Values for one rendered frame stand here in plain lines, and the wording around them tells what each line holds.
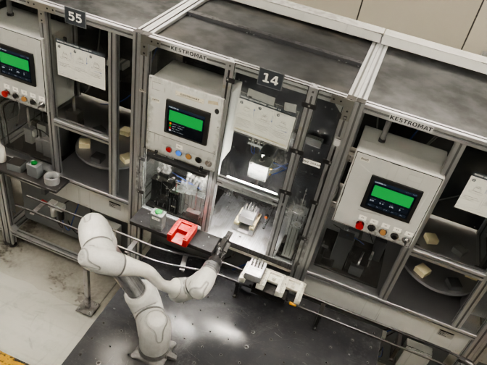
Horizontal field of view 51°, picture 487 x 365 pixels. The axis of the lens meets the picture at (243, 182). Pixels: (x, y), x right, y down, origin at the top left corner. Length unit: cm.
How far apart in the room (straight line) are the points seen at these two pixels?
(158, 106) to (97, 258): 94
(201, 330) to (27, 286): 158
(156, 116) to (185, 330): 117
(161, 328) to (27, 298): 158
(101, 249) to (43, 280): 188
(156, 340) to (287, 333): 78
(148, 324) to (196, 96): 115
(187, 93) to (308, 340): 152
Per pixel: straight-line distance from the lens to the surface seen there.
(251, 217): 309
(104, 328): 294
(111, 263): 223
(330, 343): 306
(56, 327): 381
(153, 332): 262
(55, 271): 412
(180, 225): 308
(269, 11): 326
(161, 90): 271
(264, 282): 296
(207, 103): 261
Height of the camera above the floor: 307
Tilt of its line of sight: 38 degrees down
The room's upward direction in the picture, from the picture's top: 11 degrees clockwise
